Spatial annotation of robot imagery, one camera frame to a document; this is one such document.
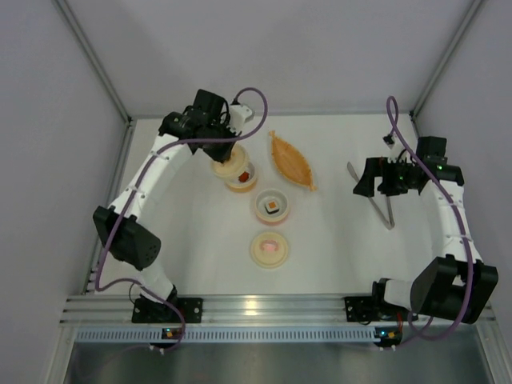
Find cream lid orange handle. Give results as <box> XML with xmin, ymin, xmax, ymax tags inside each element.
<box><xmin>210</xmin><ymin>144</ymin><xmax>249</xmax><ymax>179</ymax></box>

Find red fried shrimp toy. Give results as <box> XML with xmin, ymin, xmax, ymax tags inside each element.
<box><xmin>238</xmin><ymin>172</ymin><xmax>250</xmax><ymax>183</ymax></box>

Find orange round lunch box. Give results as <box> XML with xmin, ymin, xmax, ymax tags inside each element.
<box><xmin>225</xmin><ymin>162</ymin><xmax>258</xmax><ymax>194</ymax></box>

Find metal serving tongs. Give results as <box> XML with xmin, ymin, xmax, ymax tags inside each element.
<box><xmin>346</xmin><ymin>162</ymin><xmax>395</xmax><ymax>230</ymax></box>

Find pink round lunch box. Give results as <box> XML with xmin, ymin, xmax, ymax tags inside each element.
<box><xmin>250</xmin><ymin>188</ymin><xmax>290</xmax><ymax>226</ymax></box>

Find sushi roll toy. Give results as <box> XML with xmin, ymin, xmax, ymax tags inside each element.
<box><xmin>264</xmin><ymin>200</ymin><xmax>281</xmax><ymax>215</ymax></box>

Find cream lid pink handle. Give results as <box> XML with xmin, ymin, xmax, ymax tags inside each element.
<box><xmin>250</xmin><ymin>231</ymin><xmax>290</xmax><ymax>269</ymax></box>

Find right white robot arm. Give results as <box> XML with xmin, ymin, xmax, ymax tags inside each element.
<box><xmin>347</xmin><ymin>136</ymin><xmax>498</xmax><ymax>324</ymax></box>

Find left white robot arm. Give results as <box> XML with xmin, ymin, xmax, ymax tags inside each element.
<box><xmin>93</xmin><ymin>90</ymin><xmax>254</xmax><ymax>323</ymax></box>

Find woven boat-shaped basket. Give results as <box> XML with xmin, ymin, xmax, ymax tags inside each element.
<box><xmin>269</xmin><ymin>130</ymin><xmax>317</xmax><ymax>191</ymax></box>

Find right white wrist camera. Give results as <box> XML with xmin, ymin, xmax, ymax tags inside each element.
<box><xmin>382</xmin><ymin>134</ymin><xmax>405</xmax><ymax>160</ymax></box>

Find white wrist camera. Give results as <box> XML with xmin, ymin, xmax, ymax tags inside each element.
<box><xmin>382</xmin><ymin>134</ymin><xmax>405</xmax><ymax>160</ymax></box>
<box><xmin>229</xmin><ymin>104</ymin><xmax>254</xmax><ymax>132</ymax></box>

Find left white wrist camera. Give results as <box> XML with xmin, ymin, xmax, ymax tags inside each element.
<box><xmin>229</xmin><ymin>104</ymin><xmax>254</xmax><ymax>132</ymax></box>

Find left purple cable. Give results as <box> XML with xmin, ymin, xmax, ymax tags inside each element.
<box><xmin>94</xmin><ymin>86</ymin><xmax>269</xmax><ymax>353</ymax></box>

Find right aluminium frame post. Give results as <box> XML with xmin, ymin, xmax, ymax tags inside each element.
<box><xmin>409</xmin><ymin>0</ymin><xmax>487</xmax><ymax>122</ymax></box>

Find aluminium frame post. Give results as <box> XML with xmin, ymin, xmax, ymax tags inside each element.
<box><xmin>409</xmin><ymin>0</ymin><xmax>487</xmax><ymax>122</ymax></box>
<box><xmin>54</xmin><ymin>0</ymin><xmax>134</xmax><ymax>123</ymax></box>

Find slotted grey cable duct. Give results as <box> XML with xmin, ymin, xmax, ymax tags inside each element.
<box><xmin>75</xmin><ymin>326</ymin><xmax>400</xmax><ymax>344</ymax></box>

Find left aluminium frame post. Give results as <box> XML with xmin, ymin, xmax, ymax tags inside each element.
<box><xmin>54</xmin><ymin>0</ymin><xmax>134</xmax><ymax>123</ymax></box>

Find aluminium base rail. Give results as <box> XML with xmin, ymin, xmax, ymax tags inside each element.
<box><xmin>59</xmin><ymin>292</ymin><xmax>496</xmax><ymax>327</ymax></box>

